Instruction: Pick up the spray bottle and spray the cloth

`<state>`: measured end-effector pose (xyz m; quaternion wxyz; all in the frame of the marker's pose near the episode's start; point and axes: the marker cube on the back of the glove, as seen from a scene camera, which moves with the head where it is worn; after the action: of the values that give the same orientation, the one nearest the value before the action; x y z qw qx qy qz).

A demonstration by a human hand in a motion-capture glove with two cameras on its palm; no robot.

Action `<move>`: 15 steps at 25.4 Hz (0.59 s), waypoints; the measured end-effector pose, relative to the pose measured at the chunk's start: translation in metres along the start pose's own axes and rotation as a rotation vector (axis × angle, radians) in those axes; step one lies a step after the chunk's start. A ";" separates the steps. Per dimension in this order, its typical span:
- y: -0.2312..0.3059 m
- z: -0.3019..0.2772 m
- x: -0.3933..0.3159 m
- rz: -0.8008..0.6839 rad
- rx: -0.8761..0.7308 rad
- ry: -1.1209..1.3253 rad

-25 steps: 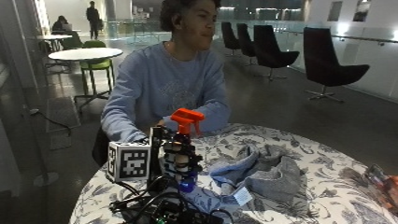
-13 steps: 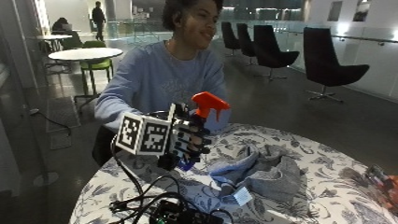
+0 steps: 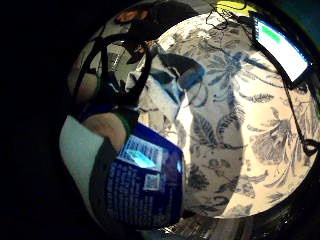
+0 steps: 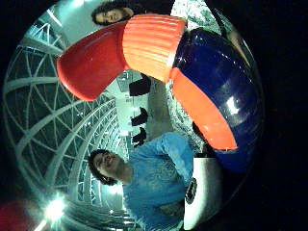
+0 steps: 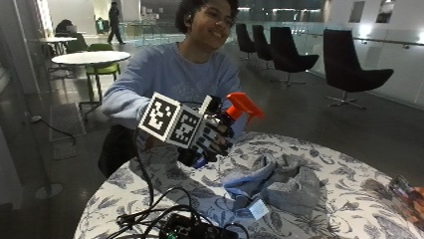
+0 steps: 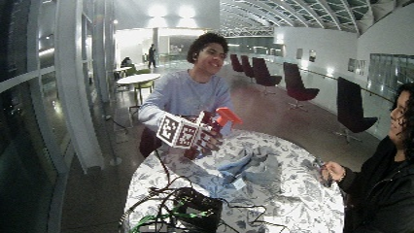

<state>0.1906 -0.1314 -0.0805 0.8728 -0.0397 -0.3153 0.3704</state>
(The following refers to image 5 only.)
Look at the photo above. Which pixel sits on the spray bottle with orange trigger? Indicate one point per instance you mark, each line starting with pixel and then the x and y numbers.
pixel 242 103

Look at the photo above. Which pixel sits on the white marker cube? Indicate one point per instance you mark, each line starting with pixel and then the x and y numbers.
pixel 170 121

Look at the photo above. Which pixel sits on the grey blue garment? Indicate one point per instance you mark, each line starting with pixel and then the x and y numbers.
pixel 287 186

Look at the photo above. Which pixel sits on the the person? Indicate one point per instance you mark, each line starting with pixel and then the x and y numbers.
pixel 177 73

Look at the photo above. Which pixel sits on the white garment tag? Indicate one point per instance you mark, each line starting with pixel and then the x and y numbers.
pixel 258 209

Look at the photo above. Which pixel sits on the black seat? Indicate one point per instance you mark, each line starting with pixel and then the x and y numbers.
pixel 115 151

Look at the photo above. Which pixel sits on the black electronic device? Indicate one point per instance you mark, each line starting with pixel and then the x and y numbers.
pixel 187 229

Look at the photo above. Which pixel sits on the black swivel chair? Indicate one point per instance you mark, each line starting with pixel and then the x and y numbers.
pixel 287 53
pixel 262 45
pixel 243 40
pixel 345 69

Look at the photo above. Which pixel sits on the green chair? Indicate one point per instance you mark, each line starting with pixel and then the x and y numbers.
pixel 104 69

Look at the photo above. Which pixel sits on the floral tablecloth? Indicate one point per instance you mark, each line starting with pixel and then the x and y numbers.
pixel 344 199

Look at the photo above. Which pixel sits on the grey floor mat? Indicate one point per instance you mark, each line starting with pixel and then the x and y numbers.
pixel 66 121

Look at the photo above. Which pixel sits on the eyeglasses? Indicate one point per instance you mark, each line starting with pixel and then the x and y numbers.
pixel 219 18

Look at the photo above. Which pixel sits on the white round table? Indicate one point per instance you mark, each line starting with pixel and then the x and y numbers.
pixel 90 57
pixel 53 39

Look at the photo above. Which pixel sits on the glass railing with handrail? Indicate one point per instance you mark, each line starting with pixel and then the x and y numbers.
pixel 388 59

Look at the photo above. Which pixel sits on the colourful packet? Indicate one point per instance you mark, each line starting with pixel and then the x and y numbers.
pixel 411 200

